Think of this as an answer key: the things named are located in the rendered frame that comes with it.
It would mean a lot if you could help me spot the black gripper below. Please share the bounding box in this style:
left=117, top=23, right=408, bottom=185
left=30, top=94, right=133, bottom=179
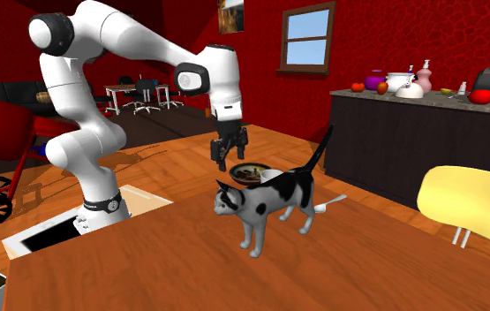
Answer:
left=209, top=118, right=250, bottom=173

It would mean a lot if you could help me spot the dark patterned bowl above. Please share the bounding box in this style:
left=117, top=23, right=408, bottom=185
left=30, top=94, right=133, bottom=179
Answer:
left=229, top=162, right=273, bottom=187

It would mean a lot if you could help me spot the white cup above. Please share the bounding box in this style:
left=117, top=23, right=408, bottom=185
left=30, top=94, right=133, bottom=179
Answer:
left=260, top=168, right=285, bottom=186

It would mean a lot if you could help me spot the black and white cat figure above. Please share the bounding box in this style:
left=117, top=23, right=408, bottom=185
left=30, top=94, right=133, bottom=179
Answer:
left=213, top=124, right=335, bottom=260

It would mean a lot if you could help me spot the black office chair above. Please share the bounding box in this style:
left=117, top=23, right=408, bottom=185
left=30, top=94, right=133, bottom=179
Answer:
left=132, top=78, right=162, bottom=116

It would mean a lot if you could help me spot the white spoon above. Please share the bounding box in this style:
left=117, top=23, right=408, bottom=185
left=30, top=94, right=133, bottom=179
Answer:
left=313, top=193, right=349, bottom=215

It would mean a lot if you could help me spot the white desk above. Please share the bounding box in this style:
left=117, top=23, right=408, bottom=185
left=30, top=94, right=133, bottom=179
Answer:
left=103, top=82, right=171, bottom=117

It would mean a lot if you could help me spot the brown framed window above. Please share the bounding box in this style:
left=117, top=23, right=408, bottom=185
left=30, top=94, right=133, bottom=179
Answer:
left=275, top=0, right=338, bottom=77

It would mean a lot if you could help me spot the dark kitchen counter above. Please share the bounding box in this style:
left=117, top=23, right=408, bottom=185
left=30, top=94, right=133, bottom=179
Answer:
left=323, top=58, right=490, bottom=213

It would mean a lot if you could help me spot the brown wooden table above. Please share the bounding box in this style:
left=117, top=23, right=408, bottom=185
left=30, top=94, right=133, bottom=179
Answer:
left=2, top=175, right=490, bottom=311

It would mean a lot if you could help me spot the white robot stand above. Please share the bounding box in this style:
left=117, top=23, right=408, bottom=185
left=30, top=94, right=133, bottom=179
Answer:
left=2, top=184, right=174, bottom=260

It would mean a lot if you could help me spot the black sofa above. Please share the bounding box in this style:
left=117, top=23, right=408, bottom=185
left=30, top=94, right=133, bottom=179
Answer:
left=0, top=80, right=58, bottom=118

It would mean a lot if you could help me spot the yellow chair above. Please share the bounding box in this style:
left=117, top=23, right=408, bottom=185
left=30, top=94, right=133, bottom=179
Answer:
left=416, top=164, right=490, bottom=250

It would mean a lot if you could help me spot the wall picture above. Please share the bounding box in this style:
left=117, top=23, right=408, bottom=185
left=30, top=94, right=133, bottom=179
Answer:
left=217, top=0, right=246, bottom=36

